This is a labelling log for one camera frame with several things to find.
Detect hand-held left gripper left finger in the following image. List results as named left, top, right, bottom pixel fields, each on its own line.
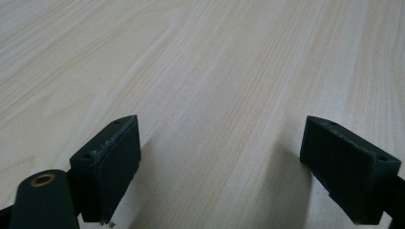
left=69, top=114, right=142, bottom=223

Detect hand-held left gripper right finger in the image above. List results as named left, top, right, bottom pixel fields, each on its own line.
left=299, top=114, right=402, bottom=225

